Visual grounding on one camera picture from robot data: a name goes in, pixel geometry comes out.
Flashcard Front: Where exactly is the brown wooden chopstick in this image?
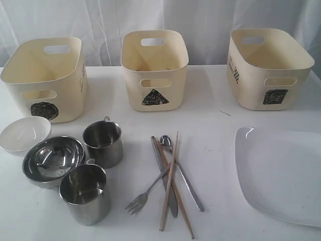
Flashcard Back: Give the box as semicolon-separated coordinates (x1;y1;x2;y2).
156;141;194;239

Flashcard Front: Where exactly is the white ceramic bowl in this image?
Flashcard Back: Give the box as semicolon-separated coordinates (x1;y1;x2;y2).
1;116;52;157

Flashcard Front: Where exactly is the stainless steel spoon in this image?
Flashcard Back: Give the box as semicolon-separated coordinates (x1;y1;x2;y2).
159;135;205;212

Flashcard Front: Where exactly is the cream bin with black triangle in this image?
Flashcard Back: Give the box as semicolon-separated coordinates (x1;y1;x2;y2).
121;30;189;112

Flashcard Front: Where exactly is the cream bin with black circle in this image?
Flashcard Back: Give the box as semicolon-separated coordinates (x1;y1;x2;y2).
1;37;87;123

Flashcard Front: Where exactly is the light wooden chopstick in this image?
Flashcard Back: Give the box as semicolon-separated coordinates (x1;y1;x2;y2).
159;132;179;231

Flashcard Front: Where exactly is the stainless steel fork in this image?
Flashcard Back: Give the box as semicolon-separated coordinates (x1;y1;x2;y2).
125;164;170;215

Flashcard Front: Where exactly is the white curtain backdrop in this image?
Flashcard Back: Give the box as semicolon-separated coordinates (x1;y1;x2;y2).
1;0;320;68

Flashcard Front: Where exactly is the cream bin with black square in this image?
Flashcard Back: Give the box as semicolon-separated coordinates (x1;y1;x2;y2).
227;28;315;110

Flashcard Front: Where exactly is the stainless steel knife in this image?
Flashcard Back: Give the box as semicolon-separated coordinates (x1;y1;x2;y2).
150;136;178;217

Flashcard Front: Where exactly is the white square plate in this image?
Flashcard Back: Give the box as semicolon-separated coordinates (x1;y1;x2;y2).
234;127;320;228

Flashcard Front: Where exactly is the stainless steel mug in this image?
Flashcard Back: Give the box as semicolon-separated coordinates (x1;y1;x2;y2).
82;116;124;169
59;159;111;225

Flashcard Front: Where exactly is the stainless steel bowl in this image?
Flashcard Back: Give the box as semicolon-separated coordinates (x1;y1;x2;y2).
22;136;86;188

